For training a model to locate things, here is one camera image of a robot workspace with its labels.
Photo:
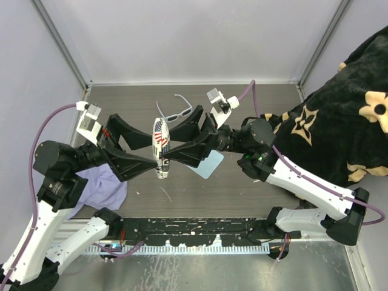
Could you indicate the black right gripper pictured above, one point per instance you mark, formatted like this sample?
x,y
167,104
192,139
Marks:
x,y
192,153

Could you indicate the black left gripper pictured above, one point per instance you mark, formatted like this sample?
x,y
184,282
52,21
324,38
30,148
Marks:
x,y
127,164

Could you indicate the flag print glasses case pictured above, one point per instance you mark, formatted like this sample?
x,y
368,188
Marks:
x,y
160,147

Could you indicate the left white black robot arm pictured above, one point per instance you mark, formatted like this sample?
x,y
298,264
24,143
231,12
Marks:
x,y
34,265

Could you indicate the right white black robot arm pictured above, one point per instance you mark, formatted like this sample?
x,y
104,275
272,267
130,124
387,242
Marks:
x,y
337,212

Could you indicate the light blue cleaning cloth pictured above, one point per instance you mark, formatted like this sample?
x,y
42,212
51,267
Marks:
x,y
208,165

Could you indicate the lavender crumpled cloth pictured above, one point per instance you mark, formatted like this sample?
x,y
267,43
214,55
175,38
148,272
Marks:
x,y
103,189

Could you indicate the black floral plush blanket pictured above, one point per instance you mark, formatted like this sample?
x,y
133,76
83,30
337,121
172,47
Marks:
x,y
339,132

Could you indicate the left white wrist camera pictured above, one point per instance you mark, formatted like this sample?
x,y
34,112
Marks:
x,y
88,125

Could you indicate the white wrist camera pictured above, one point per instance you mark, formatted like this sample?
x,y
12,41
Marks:
x,y
88,125
221,107

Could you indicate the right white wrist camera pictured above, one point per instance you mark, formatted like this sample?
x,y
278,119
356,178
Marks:
x,y
221,107

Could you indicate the left aluminium frame post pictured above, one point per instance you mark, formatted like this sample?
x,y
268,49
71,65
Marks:
x,y
51,17

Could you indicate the aluminium frame post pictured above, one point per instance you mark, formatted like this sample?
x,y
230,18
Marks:
x,y
51,17
333,23

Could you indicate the black paint-splattered base plate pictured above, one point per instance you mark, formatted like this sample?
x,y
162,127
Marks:
x,y
195,231

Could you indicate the slotted white cable duct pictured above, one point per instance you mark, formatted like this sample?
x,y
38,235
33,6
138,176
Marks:
x,y
214,249

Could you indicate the right aluminium frame post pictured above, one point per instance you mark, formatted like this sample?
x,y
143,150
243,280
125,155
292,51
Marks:
x,y
333,23

